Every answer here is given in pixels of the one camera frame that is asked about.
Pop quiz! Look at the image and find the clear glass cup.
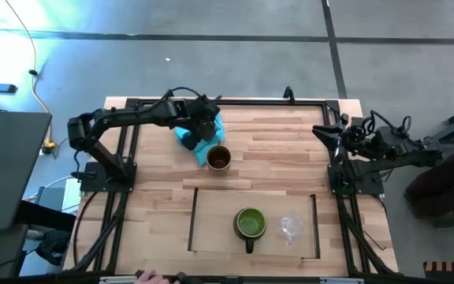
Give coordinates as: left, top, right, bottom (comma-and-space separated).
277, 211, 306, 246

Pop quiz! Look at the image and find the yellow floor cable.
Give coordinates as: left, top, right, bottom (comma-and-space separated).
4, 0, 58, 155

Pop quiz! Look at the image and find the black mug with green inside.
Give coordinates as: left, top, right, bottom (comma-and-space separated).
233, 207, 268, 255

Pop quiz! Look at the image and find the silver metal bracket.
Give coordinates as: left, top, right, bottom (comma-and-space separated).
99, 275, 146, 284
320, 276, 366, 284

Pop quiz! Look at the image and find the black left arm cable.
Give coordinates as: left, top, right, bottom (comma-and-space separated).
163, 85, 222, 104

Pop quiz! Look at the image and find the person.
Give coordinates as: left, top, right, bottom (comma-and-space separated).
403, 142, 454, 220

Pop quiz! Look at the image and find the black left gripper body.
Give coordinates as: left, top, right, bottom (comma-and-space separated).
187, 96, 221, 131

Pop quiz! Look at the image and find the blue cloth towel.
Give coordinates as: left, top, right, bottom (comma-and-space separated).
173, 112, 227, 168

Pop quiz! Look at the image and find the speckled green brown ceramic cup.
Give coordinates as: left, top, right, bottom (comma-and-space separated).
205, 144, 233, 176

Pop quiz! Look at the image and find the black aluminium table frame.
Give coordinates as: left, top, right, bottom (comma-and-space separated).
63, 87, 400, 279

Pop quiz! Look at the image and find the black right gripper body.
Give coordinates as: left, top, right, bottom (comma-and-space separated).
339, 116, 374, 157

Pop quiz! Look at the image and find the grey desk panel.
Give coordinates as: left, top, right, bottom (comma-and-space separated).
0, 110, 54, 232

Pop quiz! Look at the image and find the orange black striped block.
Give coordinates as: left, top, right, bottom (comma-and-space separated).
423, 260, 454, 279

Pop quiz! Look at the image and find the person's hand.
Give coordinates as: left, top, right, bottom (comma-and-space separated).
133, 269, 171, 284

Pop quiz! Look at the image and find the black hand-held object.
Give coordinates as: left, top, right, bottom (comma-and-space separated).
175, 271, 205, 284

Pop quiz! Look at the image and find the black bag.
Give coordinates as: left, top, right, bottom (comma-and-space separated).
35, 230, 73, 266

